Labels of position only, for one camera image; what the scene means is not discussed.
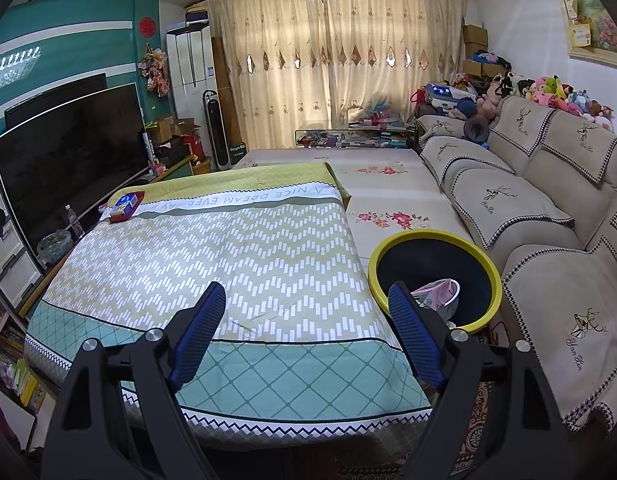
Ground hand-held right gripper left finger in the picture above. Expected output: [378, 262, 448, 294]
[41, 281, 226, 480]

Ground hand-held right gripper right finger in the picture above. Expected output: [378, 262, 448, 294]
[389, 281, 574, 480]

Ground pink white plastic wrapper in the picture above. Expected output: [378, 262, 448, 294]
[413, 280, 459, 317]

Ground yellow rimmed dark bin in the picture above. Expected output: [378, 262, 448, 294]
[367, 230, 503, 335]

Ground patterned red rug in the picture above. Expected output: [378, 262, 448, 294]
[333, 380, 494, 480]

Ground red tray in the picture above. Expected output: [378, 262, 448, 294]
[108, 191, 145, 223]

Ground floral beige mat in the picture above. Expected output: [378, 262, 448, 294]
[231, 147, 474, 256]

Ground clear water bottle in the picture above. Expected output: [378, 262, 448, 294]
[63, 205, 85, 240]

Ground beige covered sofa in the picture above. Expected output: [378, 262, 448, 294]
[413, 95, 617, 433]

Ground red canister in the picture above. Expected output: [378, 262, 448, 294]
[182, 134, 205, 161]

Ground shelf of books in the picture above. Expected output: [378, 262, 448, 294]
[0, 310, 44, 411]

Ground white black tower fan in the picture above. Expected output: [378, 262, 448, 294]
[202, 89, 232, 171]

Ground white drawer cabinet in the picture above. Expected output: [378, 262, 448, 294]
[0, 180, 44, 311]

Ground open cardboard box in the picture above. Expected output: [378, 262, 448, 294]
[148, 117, 196, 143]

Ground glass coffee table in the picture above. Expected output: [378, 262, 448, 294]
[294, 122, 415, 150]

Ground large black television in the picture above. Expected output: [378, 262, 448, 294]
[0, 83, 149, 261]

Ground dark grey neck pillow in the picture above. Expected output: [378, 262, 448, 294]
[463, 117, 491, 143]

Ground blue white starred bag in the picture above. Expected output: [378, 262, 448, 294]
[425, 82, 464, 108]

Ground white standing air conditioner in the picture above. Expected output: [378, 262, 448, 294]
[166, 24, 214, 126]

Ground hanging artificial flower decoration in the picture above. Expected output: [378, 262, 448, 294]
[137, 45, 170, 98]

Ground pile of plush toys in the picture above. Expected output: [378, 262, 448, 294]
[476, 74, 617, 133]

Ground cream embroidered curtains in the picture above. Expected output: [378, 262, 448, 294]
[206, 0, 467, 151]

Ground framed flower painting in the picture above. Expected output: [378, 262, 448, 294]
[553, 0, 617, 66]

